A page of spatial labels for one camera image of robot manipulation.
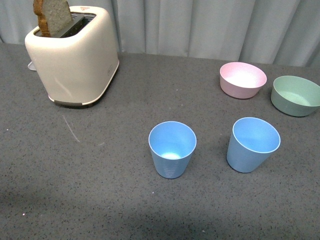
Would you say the blue plastic cup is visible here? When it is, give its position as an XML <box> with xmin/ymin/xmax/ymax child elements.
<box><xmin>226</xmin><ymin>117</ymin><xmax>281</xmax><ymax>173</ymax></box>
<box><xmin>148</xmin><ymin>121</ymin><xmax>197</xmax><ymax>179</ymax></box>

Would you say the pink plastic bowl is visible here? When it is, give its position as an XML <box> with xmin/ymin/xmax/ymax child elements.
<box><xmin>219</xmin><ymin>62</ymin><xmax>267</xmax><ymax>99</ymax></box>

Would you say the cream white toaster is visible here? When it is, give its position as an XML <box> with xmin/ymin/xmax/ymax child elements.
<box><xmin>25</xmin><ymin>6</ymin><xmax>120</xmax><ymax>106</ymax></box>

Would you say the green plastic bowl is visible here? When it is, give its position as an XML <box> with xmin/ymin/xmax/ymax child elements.
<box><xmin>270</xmin><ymin>75</ymin><xmax>320</xmax><ymax>117</ymax></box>

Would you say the slice of toast bread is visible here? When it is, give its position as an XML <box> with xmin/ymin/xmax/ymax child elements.
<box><xmin>33</xmin><ymin>0</ymin><xmax>73</xmax><ymax>37</ymax></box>

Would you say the grey curtain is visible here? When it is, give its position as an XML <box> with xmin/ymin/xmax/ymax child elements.
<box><xmin>0</xmin><ymin>0</ymin><xmax>320</xmax><ymax>68</ymax></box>

